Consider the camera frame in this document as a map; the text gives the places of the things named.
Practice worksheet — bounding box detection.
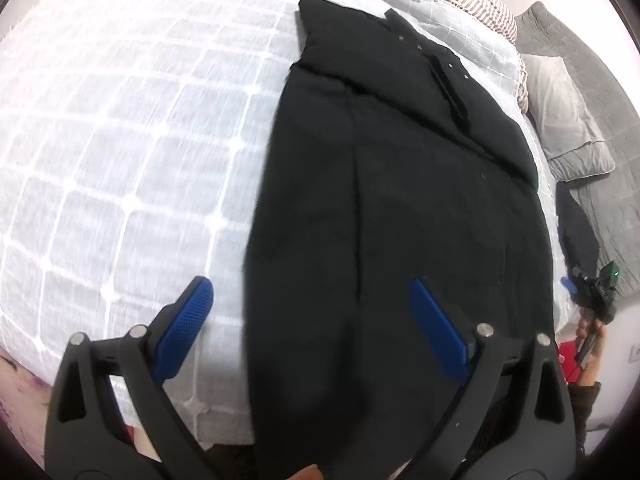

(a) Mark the black jacket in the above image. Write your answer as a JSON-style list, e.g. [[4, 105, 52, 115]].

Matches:
[[247, 0, 556, 480]]

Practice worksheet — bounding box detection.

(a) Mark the dark cloth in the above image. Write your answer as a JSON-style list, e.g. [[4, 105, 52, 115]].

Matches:
[[555, 180, 601, 306]]

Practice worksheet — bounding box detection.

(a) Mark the grey quilted bedspread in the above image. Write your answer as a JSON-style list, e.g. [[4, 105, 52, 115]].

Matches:
[[515, 2, 640, 281]]

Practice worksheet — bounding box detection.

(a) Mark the white grid-pattern blanket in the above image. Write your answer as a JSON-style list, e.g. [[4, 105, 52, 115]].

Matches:
[[0, 0, 561, 446]]

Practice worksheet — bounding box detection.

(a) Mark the pink floral bed sheet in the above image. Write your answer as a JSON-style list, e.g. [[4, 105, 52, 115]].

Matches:
[[0, 355, 56, 441]]

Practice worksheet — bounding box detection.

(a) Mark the person's right hand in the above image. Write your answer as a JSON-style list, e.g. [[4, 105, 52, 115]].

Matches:
[[575, 310, 609, 386]]

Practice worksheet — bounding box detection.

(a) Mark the red object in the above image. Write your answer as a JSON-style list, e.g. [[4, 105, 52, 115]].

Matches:
[[559, 342, 583, 386]]

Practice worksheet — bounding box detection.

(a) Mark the grey pillow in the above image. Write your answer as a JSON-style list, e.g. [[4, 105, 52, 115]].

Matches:
[[522, 55, 616, 181]]

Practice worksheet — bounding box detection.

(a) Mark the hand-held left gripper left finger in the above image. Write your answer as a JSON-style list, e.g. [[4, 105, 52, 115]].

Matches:
[[45, 276, 218, 480]]

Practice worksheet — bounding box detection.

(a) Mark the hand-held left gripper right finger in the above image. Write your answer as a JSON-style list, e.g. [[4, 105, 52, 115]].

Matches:
[[400, 276, 576, 480]]

